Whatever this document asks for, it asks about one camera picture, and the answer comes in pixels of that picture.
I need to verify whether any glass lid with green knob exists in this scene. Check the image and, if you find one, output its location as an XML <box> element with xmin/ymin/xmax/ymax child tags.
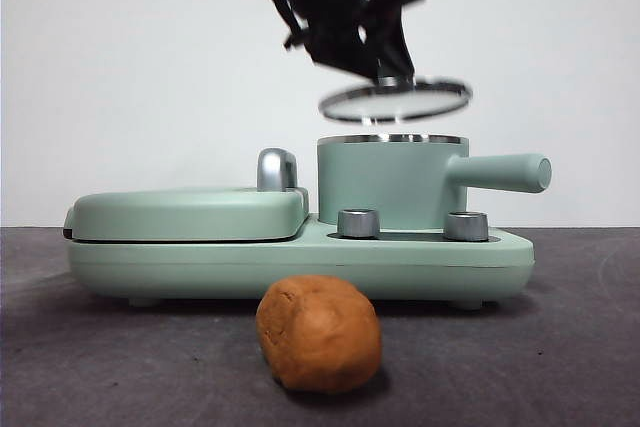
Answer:
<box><xmin>318</xmin><ymin>74</ymin><xmax>474</xmax><ymax>126</ymax></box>

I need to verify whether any brown potato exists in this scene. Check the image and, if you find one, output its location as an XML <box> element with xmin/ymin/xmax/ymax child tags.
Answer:
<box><xmin>255</xmin><ymin>274</ymin><xmax>382</xmax><ymax>393</ymax></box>

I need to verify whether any mint green pot with handle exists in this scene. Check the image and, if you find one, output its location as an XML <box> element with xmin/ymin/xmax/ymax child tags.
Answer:
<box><xmin>316</xmin><ymin>132</ymin><xmax>554</xmax><ymax>227</ymax></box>

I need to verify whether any mint green griddle cover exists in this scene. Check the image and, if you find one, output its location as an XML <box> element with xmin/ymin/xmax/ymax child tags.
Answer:
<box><xmin>63</xmin><ymin>185</ymin><xmax>310</xmax><ymax>243</ymax></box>

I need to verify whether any silver griddle cover handle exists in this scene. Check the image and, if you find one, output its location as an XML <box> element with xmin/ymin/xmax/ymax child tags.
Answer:
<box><xmin>257</xmin><ymin>147</ymin><xmax>302</xmax><ymax>193</ymax></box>

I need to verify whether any mint green breakfast machine base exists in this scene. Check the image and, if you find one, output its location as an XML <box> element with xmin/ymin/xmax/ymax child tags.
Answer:
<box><xmin>67</xmin><ymin>214</ymin><xmax>536</xmax><ymax>309</ymax></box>

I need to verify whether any silver control knob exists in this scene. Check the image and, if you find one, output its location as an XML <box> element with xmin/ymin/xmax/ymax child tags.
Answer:
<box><xmin>338</xmin><ymin>208</ymin><xmax>382</xmax><ymax>238</ymax></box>
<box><xmin>446</xmin><ymin>211</ymin><xmax>490</xmax><ymax>242</ymax></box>

